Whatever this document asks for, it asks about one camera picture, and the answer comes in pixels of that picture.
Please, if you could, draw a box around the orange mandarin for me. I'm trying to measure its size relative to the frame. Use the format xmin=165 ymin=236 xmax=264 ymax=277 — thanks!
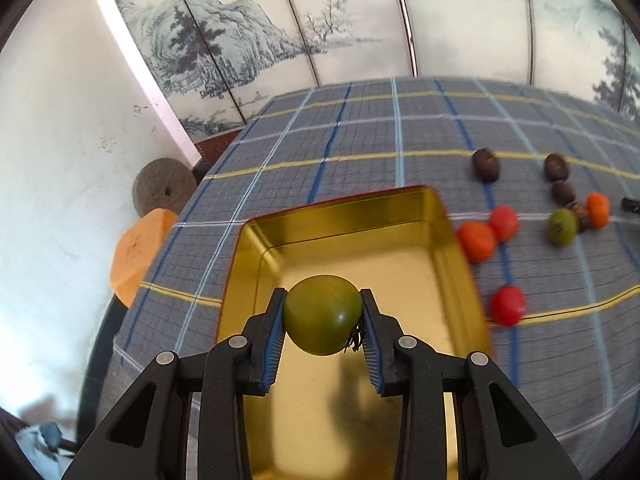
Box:
xmin=457 ymin=220 xmax=497 ymax=263
xmin=586 ymin=192 xmax=611 ymax=230

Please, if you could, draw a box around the dark brown passion fruit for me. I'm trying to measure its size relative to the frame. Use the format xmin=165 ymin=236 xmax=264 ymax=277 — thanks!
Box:
xmin=551 ymin=181 xmax=576 ymax=207
xmin=567 ymin=202 xmax=591 ymax=233
xmin=472 ymin=148 xmax=500 ymax=183
xmin=544 ymin=153 xmax=570 ymax=183

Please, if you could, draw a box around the green kiwi-like fruit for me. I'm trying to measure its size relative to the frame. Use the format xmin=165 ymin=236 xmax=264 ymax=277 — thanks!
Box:
xmin=546 ymin=208 xmax=579 ymax=247

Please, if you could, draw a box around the red tomato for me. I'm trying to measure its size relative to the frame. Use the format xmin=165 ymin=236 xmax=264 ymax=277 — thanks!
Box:
xmin=488 ymin=205 xmax=520 ymax=243
xmin=488 ymin=285 xmax=527 ymax=327

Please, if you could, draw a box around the green tomato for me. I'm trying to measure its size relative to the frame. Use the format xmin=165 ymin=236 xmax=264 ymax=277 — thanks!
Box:
xmin=283 ymin=274 xmax=362 ymax=356

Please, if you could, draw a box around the blue plaid tablecloth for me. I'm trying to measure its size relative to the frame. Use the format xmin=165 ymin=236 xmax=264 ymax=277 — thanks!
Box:
xmin=114 ymin=78 xmax=639 ymax=478

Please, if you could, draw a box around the gold toffee tin tray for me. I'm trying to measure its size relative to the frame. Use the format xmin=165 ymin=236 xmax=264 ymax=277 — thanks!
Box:
xmin=198 ymin=185 xmax=490 ymax=479

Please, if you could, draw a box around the round stone millstone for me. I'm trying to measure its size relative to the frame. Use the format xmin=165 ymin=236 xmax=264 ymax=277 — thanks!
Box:
xmin=132 ymin=158 xmax=198 ymax=217

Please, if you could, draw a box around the painted folding screen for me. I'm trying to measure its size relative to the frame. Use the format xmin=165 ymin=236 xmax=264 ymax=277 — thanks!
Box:
xmin=115 ymin=0 xmax=639 ymax=142

